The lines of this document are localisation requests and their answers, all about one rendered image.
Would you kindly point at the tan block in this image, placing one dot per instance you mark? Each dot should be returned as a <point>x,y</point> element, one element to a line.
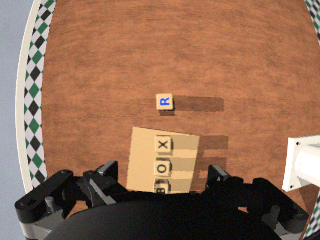
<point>161,166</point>
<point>164,102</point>
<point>162,143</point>
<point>160,186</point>

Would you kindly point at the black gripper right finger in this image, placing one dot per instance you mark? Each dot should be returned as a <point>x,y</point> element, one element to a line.
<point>262,199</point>

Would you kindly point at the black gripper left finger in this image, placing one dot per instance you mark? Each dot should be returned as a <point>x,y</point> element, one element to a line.
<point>43,208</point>

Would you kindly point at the tan flat mat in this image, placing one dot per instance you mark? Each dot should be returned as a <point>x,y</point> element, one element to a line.
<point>142,155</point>

